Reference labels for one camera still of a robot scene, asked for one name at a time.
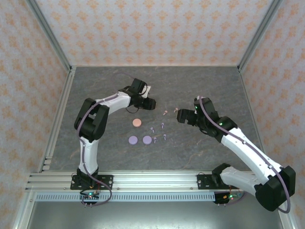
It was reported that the small circuit board with LEDs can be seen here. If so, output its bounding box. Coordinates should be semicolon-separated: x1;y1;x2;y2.
81;191;101;203
214;192;240;205

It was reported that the grey sheet metal shelf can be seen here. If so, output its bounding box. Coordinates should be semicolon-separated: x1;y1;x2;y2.
14;201;293;229

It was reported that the aluminium table side rail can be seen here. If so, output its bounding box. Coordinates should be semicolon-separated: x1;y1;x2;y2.
37;66;77;173
237;66;266;155

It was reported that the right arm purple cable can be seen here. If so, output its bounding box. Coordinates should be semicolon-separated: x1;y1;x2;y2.
199;95;292;213

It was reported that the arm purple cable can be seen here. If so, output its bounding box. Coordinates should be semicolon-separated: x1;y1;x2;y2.
199;95;292;213
76;72;136;208

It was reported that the long aluminium mounting rail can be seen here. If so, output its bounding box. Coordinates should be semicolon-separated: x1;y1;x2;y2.
25;170;263;191

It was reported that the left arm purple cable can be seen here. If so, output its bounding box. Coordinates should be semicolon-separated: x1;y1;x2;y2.
76;72;136;208

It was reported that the slotted grey cable duct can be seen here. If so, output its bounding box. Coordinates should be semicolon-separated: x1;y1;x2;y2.
35;192;217;202

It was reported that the aluminium frame post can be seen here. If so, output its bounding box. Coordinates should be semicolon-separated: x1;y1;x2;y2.
237;0;285;72
25;0;73;72

